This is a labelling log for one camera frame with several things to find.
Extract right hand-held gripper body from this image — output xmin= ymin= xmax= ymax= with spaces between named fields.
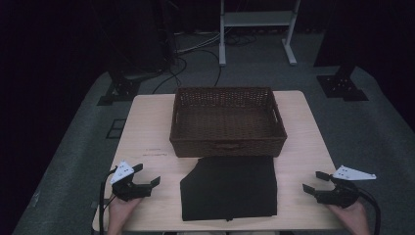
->
xmin=314 ymin=164 xmax=377 ymax=209

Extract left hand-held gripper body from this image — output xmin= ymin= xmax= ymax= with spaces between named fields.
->
xmin=110 ymin=160 xmax=153 ymax=203

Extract black cloth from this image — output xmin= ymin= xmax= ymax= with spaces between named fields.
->
xmin=179 ymin=156 xmax=278 ymax=222

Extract brown woven basket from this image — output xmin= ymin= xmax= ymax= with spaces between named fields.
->
xmin=168 ymin=86 xmax=288 ymax=159

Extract person's right hand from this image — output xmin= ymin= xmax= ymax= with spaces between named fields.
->
xmin=325 ymin=200 xmax=372 ymax=235

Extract person's left hand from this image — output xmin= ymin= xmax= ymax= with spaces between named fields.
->
xmin=107 ymin=195 xmax=143 ymax=235

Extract black tape floor marking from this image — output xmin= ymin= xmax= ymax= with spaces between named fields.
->
xmin=105 ymin=118 xmax=127 ymax=140

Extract black stand base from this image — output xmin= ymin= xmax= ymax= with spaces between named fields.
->
xmin=96 ymin=73 xmax=142 ymax=107
xmin=315 ymin=63 xmax=370 ymax=103

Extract black stand pole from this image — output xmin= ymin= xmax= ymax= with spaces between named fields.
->
xmin=161 ymin=0 xmax=179 ymax=65

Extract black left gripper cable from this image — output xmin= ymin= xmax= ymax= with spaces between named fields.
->
xmin=98 ymin=165 xmax=118 ymax=235

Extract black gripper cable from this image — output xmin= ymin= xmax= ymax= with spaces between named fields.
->
xmin=98 ymin=165 xmax=118 ymax=235
xmin=356 ymin=189 xmax=382 ymax=235

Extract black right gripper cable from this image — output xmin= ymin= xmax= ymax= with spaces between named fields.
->
xmin=356 ymin=189 xmax=382 ymax=235

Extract black floor cable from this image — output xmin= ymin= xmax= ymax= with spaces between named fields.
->
xmin=151 ymin=48 xmax=223 ymax=96

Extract white floor cable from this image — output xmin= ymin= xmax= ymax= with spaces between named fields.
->
xmin=175 ymin=30 xmax=223 ymax=55

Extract tangled black floor cables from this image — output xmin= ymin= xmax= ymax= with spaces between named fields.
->
xmin=224 ymin=32 xmax=258 ymax=47

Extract white metal stand frame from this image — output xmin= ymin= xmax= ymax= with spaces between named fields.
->
xmin=218 ymin=0 xmax=301 ymax=68

